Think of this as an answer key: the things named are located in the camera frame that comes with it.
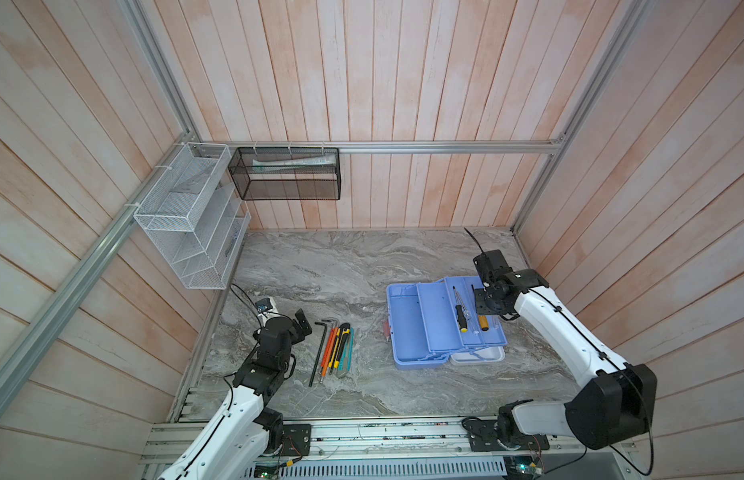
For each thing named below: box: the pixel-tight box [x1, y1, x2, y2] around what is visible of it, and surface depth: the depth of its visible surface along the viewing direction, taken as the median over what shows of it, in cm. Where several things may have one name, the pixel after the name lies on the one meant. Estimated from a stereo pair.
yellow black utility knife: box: [328, 323, 351, 369], surface depth 90 cm
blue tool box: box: [386, 276, 508, 370], surface depth 85 cm
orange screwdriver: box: [322, 327, 339, 377], surface depth 89 cm
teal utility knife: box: [335, 327, 355, 379], surface depth 88 cm
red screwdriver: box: [319, 327, 335, 382], surface depth 90 cm
